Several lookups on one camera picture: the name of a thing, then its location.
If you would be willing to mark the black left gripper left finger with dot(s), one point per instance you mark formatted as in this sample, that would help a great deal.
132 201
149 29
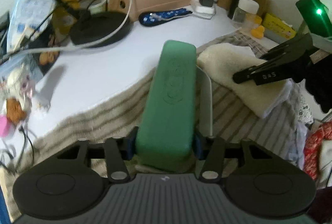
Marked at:
117 151

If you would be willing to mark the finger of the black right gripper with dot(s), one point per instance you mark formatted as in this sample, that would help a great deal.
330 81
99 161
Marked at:
290 59

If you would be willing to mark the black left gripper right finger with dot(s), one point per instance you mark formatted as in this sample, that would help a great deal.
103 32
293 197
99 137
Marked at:
209 153

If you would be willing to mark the white fluffy cloth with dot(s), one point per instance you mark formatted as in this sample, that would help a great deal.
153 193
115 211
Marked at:
228 65

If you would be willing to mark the beige striped towel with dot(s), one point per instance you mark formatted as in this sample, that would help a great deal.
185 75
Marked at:
283 131

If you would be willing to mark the yellow box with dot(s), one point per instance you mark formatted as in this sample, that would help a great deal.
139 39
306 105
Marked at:
277 29

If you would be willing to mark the yellow rubber duck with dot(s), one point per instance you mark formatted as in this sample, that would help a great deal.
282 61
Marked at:
258 32

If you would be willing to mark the clear jar white lid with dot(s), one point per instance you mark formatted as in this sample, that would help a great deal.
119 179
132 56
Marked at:
244 14

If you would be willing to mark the white doll figurine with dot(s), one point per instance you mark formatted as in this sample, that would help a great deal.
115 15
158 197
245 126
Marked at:
17 94

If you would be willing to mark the black lamp base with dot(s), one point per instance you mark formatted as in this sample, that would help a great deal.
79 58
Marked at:
97 26

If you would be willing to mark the blue polka dot slipper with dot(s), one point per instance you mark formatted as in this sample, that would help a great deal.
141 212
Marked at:
155 18

